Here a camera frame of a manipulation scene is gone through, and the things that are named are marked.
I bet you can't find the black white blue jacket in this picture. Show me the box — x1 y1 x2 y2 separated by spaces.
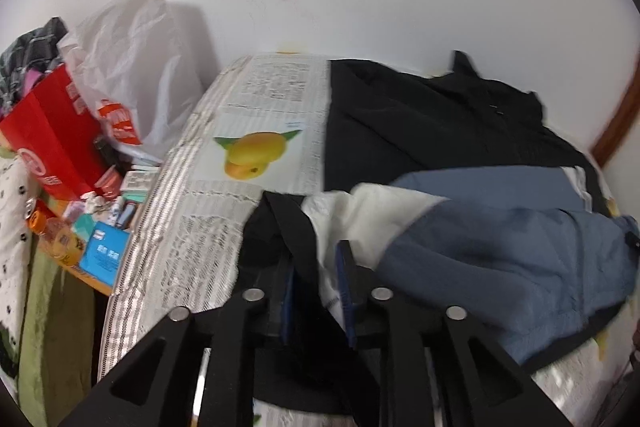
226 52 639 426

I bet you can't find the green blanket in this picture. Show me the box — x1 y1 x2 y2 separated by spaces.
18 251 94 426

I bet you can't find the wooden side table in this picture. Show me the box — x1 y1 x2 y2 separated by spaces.
46 198 112 297

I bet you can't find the blue tissue box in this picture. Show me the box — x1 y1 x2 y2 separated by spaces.
79 222 129 287

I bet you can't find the orange drink bottle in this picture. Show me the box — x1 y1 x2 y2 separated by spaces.
27 210 86 267

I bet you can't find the white dotted cloth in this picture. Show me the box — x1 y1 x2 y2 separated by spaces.
0 157 37 379

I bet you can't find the red paper shopping bag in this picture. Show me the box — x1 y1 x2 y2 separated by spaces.
1 65 107 200

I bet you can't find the fruit print lace tablecloth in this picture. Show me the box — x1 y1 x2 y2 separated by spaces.
102 52 639 426

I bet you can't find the white Miniso plastic bag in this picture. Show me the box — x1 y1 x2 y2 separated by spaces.
58 0 203 162

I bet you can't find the dark plaid cloth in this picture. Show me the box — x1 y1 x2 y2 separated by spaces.
1 17 67 117

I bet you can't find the brown wooden door frame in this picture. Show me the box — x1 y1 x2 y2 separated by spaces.
590 66 640 168

